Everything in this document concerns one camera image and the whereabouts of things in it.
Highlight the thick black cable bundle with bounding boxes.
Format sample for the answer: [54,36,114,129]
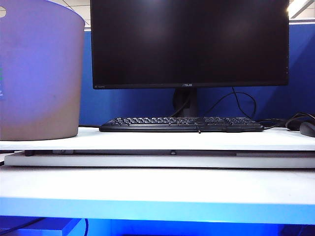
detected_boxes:
[257,112,315,131]

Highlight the black ASUS monitor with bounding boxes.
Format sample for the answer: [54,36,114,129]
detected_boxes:
[90,0,290,90]

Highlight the black monitor stand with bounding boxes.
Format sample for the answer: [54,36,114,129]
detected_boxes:
[172,88,199,118]

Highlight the black computer mouse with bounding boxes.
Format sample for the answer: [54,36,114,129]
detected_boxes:
[299,121,315,138]

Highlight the black cable under table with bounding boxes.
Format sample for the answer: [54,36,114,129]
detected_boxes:
[0,217,46,234]

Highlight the white ceiling light panel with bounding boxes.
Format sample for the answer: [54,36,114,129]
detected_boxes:
[287,0,315,19]

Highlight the blue office partition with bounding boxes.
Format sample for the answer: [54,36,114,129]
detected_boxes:
[78,21,315,128]

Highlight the thin black monitor cable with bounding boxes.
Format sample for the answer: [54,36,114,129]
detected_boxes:
[209,86,257,120]

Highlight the white keyboard tray board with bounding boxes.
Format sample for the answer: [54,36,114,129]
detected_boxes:
[4,151,315,169]

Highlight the white box under table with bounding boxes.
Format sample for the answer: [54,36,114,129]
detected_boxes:
[61,217,86,236]

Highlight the black Logitech keyboard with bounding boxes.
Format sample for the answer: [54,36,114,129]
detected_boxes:
[98,117,264,133]

